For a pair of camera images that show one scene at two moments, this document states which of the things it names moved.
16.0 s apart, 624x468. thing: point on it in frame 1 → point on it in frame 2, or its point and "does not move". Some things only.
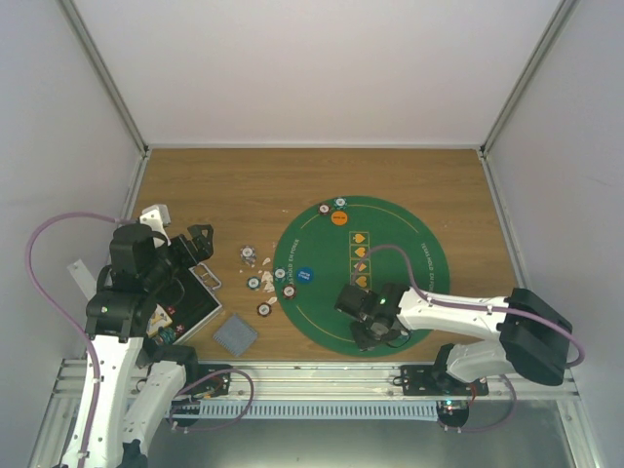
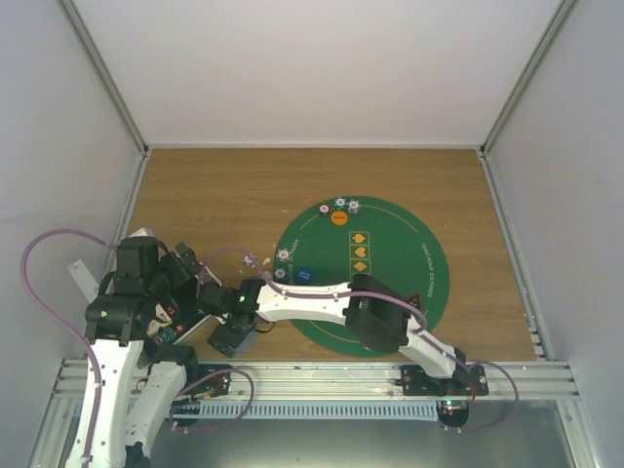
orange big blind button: [338, 217] does not move
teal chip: [280, 274] does not move
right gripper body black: [371, 336] → [234, 338]
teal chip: [339, 203] does not move
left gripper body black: [187, 256] → [179, 273]
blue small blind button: [304, 274] does not move
